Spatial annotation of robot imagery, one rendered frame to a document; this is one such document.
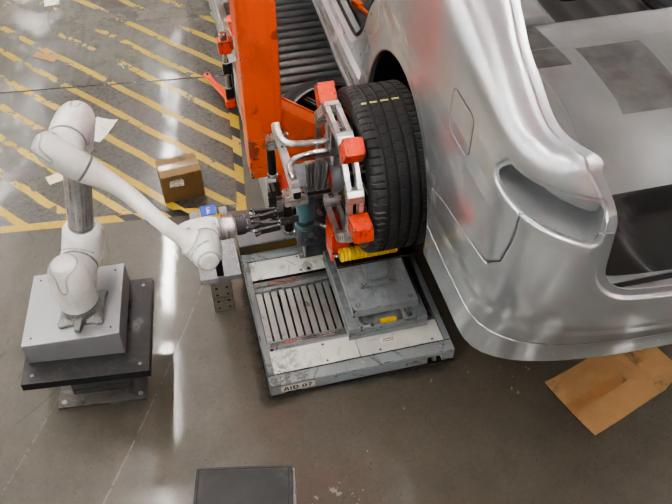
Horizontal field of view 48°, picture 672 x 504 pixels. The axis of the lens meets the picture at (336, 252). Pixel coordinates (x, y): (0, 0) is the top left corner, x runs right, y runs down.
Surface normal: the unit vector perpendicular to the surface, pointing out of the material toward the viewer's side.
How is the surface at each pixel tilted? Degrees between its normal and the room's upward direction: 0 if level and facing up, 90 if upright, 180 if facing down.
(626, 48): 5
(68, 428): 0
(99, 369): 0
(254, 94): 90
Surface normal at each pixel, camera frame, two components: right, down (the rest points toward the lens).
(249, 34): 0.25, 0.70
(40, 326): -0.06, -0.69
